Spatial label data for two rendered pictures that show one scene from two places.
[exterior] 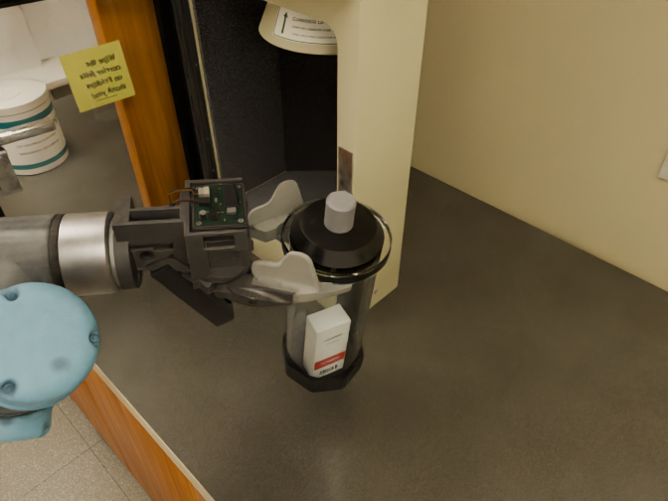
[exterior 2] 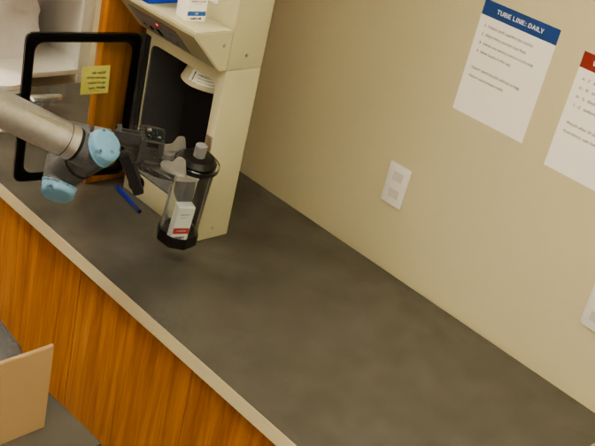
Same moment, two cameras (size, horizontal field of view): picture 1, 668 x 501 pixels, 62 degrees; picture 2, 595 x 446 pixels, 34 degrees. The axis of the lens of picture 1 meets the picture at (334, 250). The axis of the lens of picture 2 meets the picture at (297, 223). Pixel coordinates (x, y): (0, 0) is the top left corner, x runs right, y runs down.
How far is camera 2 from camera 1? 1.78 m
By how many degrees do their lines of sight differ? 15
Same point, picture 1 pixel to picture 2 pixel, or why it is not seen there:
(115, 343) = (59, 220)
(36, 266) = not seen: hidden behind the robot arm
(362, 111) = (220, 119)
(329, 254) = (192, 164)
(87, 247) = not seen: hidden behind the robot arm
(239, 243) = (159, 149)
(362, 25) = (225, 83)
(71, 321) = (115, 142)
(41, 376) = (107, 152)
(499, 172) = (309, 192)
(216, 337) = (116, 230)
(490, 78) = (308, 132)
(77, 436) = not seen: outside the picture
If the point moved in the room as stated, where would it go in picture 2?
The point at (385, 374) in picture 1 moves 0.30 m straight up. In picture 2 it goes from (207, 262) to (228, 154)
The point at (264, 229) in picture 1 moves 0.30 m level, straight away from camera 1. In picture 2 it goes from (167, 154) to (167, 105)
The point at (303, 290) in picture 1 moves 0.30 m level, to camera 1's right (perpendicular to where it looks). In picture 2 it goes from (179, 175) to (308, 203)
